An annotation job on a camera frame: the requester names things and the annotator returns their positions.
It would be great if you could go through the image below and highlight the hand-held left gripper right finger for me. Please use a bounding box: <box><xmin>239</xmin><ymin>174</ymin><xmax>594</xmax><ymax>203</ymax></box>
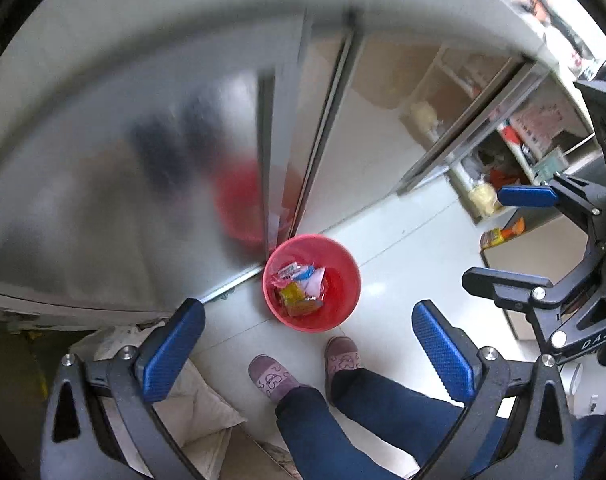
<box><xmin>412</xmin><ymin>300</ymin><xmax>576</xmax><ymax>480</ymax></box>

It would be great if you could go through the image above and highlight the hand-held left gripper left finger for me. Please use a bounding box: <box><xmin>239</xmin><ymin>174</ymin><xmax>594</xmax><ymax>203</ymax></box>
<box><xmin>40</xmin><ymin>297</ymin><xmax>206</xmax><ymax>480</ymax></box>

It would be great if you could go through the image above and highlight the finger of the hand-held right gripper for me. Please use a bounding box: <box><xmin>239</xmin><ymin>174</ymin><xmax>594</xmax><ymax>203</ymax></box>
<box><xmin>462</xmin><ymin>266</ymin><xmax>591</xmax><ymax>357</ymax></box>
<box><xmin>497</xmin><ymin>172</ymin><xmax>606</xmax><ymax>241</ymax></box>

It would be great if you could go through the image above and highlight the yellow foil packet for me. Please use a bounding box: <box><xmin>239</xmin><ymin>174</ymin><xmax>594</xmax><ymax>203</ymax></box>
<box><xmin>278</xmin><ymin>282</ymin><xmax>309</xmax><ymax>311</ymax></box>

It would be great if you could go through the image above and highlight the red plastic bucket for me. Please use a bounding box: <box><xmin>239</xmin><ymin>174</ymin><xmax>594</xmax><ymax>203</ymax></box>
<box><xmin>262</xmin><ymin>234</ymin><xmax>361</xmax><ymax>332</ymax></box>

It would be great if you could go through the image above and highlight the red sauce packet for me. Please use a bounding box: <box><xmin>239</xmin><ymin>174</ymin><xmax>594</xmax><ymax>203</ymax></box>
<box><xmin>288</xmin><ymin>297</ymin><xmax>325</xmax><ymax>317</ymax></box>

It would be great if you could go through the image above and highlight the pale yellow bag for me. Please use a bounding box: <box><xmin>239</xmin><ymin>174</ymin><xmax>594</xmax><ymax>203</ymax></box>
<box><xmin>470</xmin><ymin>182</ymin><xmax>501</xmax><ymax>218</ymax></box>

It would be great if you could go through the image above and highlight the orange snack packet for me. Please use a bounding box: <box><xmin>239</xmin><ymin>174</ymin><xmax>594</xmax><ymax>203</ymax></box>
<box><xmin>480</xmin><ymin>220</ymin><xmax>526</xmax><ymax>251</ymax></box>

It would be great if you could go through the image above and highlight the white woven sack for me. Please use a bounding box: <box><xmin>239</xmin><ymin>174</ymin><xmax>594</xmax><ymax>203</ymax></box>
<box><xmin>70</xmin><ymin>325</ymin><xmax>249</xmax><ymax>480</ymax></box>

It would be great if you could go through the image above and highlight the person's right leg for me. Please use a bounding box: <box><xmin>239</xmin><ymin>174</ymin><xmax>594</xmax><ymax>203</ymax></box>
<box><xmin>330</xmin><ymin>367</ymin><xmax>509</xmax><ymax>480</ymax></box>

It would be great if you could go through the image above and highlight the person's leg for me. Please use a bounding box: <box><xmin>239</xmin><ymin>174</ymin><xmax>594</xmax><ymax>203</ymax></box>
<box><xmin>274</xmin><ymin>385</ymin><xmax>384</xmax><ymax>480</ymax></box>
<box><xmin>330</xmin><ymin>367</ymin><xmax>509</xmax><ymax>480</ymax></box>

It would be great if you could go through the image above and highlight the pink printed box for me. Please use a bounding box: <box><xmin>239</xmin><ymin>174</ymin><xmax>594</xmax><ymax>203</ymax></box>
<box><xmin>510</xmin><ymin>97</ymin><xmax>579</xmax><ymax>156</ymax></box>

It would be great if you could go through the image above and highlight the person's right purple shoe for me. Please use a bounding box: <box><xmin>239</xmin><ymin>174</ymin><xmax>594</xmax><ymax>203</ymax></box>
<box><xmin>324</xmin><ymin>336</ymin><xmax>364</xmax><ymax>393</ymax></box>

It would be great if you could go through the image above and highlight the person's purple shoe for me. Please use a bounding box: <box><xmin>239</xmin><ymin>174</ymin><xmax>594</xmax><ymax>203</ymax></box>
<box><xmin>324</xmin><ymin>336</ymin><xmax>364</xmax><ymax>393</ymax></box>
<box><xmin>248</xmin><ymin>354</ymin><xmax>301</xmax><ymax>403</ymax></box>

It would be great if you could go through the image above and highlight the person's left purple shoe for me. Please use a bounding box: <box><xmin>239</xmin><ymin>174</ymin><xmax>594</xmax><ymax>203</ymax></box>
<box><xmin>248</xmin><ymin>354</ymin><xmax>301</xmax><ymax>403</ymax></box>

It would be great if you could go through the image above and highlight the cream bag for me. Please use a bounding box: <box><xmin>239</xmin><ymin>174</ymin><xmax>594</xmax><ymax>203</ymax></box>
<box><xmin>408</xmin><ymin>101</ymin><xmax>441</xmax><ymax>136</ymax></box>

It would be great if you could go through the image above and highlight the person's left leg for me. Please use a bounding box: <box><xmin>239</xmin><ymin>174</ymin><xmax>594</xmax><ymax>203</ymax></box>
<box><xmin>274</xmin><ymin>385</ymin><xmax>384</xmax><ymax>480</ymax></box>

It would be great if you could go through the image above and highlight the steel cabinet door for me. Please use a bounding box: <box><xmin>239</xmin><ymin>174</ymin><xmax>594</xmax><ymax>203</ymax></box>
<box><xmin>288</xmin><ymin>30</ymin><xmax>529</xmax><ymax>241</ymax></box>
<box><xmin>0</xmin><ymin>0</ymin><xmax>304</xmax><ymax>321</ymax></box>

